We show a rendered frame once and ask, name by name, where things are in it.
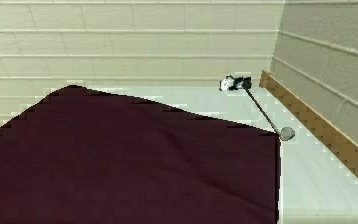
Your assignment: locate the dark maroon bed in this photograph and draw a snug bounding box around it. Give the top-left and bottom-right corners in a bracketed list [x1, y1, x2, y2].
[0, 84, 283, 224]

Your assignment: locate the black and white floor lamp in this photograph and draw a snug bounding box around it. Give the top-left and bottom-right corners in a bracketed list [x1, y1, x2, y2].
[219, 74, 297, 143]

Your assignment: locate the brown wooden skirting board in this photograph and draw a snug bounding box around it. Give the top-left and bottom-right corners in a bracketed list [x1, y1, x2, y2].
[258, 69, 358, 192]

